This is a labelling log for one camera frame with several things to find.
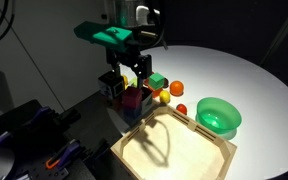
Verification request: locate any wooden tray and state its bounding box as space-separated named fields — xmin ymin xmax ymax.
xmin=111 ymin=105 xmax=236 ymax=180

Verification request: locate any blue block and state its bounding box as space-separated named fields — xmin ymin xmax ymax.
xmin=123 ymin=107 xmax=142 ymax=119

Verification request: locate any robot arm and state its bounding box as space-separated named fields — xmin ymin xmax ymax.
xmin=105 ymin=0 xmax=167 ymax=87

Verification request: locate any black white patterned cube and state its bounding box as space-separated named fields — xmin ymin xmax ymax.
xmin=98 ymin=71 xmax=152 ymax=109

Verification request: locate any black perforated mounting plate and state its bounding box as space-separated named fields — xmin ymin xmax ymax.
xmin=12 ymin=160 xmax=69 ymax=180

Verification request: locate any green cube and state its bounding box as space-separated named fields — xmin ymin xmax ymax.
xmin=148 ymin=73 xmax=164 ymax=89

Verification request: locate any yellow lemon toy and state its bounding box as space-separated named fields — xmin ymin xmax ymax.
xmin=159 ymin=90 xmax=170 ymax=103

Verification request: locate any small red ball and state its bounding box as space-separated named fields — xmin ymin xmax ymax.
xmin=176 ymin=104 xmax=187 ymax=114

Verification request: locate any white round table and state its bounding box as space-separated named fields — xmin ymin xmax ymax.
xmin=106 ymin=44 xmax=288 ymax=180

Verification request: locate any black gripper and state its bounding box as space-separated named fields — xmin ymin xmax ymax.
xmin=106 ymin=47 xmax=152 ymax=85

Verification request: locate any purple clamp with orange tip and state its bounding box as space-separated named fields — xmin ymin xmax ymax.
xmin=45 ymin=140 xmax=81 ymax=169

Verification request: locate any translucent yellow block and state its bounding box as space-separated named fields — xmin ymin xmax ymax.
xmin=128 ymin=78 xmax=138 ymax=87

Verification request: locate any green plastic bowl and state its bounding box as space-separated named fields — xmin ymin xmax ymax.
xmin=195 ymin=97 xmax=242 ymax=134

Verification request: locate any red orange tomato toy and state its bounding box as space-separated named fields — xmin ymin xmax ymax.
xmin=170 ymin=81 xmax=184 ymax=96

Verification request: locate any orange block under green cube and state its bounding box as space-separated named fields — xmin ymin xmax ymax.
xmin=147 ymin=85 xmax=163 ymax=98

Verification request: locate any mulberry pink block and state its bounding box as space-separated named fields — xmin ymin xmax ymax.
xmin=122 ymin=87 xmax=142 ymax=109

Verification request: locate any black purple clamp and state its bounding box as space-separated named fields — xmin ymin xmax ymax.
xmin=0 ymin=106 xmax=52 ymax=145

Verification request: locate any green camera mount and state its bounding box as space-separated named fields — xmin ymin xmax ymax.
xmin=74 ymin=21 xmax=133 ymax=52

